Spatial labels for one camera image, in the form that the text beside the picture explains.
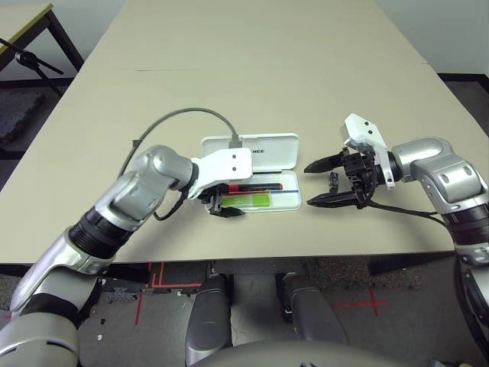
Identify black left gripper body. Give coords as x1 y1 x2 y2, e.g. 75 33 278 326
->
198 182 232 215

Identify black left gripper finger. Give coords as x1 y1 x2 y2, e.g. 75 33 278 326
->
209 206 246 219

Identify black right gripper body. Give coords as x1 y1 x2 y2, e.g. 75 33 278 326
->
342 151 383 209

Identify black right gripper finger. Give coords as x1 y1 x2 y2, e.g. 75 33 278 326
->
306 189 363 209
303 151 348 175

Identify green eraser box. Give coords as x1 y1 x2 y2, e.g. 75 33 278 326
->
221 193 273 209

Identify red and black marker pen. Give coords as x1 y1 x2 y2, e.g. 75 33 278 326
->
228 182 284 193

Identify white plastic pencil case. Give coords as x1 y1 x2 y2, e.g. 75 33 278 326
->
201 132 303 216

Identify brown speckled carpet piece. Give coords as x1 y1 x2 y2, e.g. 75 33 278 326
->
305 255 383 291

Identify grey left robot leg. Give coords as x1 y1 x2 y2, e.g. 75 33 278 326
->
186 273 233 362

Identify grey robot leg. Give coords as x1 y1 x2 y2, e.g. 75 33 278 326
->
186 273 233 362
280 271 349 345

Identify grey right robot leg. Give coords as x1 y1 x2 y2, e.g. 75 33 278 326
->
280 271 349 345

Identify grey robot torso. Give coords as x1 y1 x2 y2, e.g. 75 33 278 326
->
190 339 432 367

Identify dark grey floor mat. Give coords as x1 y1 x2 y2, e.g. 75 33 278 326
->
0 89 47 145

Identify black tripod stand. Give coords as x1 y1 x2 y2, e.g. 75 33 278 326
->
0 37 65 96

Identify wooden side table black legs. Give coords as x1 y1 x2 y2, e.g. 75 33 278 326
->
0 2 85 83

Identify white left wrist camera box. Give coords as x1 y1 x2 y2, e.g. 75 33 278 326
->
189 147 254 200

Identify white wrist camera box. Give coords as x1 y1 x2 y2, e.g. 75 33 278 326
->
341 113 397 190
189 147 254 200

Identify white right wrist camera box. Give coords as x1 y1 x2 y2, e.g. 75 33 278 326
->
341 113 397 190

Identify short black wrist cable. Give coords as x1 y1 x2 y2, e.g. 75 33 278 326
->
152 189 189 222

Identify grey left wrist camera cable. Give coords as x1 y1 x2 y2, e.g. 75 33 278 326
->
118 108 242 177

